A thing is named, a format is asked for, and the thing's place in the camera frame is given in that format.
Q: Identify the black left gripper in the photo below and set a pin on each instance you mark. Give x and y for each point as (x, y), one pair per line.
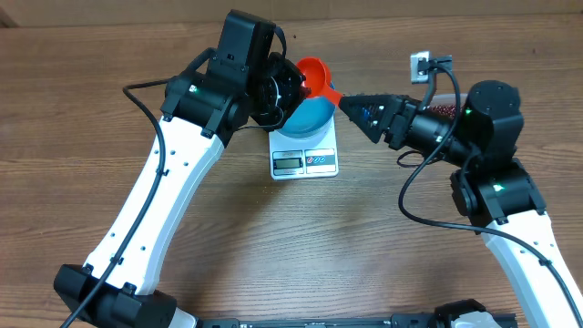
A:
(291, 81)

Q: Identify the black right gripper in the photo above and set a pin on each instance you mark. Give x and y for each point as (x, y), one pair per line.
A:
(396, 115)

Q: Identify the red measuring scoop blue handle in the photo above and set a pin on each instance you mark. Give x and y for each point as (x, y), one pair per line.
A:
(318, 79)

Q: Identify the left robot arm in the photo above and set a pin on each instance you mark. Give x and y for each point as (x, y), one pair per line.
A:
(240, 83)

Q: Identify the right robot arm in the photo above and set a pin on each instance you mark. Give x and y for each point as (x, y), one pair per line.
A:
(490, 186)

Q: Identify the teal plastic bowl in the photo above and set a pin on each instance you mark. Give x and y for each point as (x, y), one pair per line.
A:
(309, 118)

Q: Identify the white digital kitchen scale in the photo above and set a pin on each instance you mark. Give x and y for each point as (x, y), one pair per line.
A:
(315, 156)

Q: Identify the clear plastic food container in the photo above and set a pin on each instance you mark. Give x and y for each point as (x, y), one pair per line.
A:
(443, 99)

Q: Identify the red adzuki beans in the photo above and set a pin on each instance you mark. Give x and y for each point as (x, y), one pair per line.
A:
(444, 110)

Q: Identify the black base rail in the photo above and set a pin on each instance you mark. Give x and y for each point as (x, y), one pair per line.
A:
(465, 313)

